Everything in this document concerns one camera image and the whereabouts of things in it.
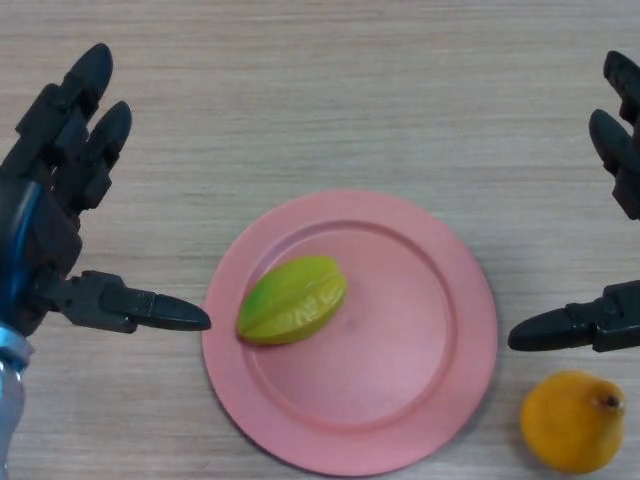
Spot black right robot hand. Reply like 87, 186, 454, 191
507, 49, 640, 354

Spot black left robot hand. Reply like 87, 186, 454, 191
0, 42, 212, 337

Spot yellow-green starfruit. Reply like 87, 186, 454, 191
236, 255, 349, 347

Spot pink round plate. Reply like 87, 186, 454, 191
201, 189, 499, 476

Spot orange pear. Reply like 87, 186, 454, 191
519, 369, 626, 475

